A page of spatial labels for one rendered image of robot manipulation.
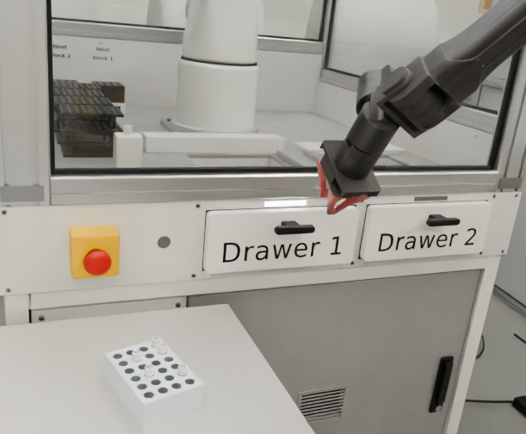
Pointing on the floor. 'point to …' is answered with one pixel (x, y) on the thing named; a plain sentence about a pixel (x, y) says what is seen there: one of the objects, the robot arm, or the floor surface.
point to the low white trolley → (114, 421)
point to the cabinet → (333, 334)
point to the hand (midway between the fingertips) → (329, 201)
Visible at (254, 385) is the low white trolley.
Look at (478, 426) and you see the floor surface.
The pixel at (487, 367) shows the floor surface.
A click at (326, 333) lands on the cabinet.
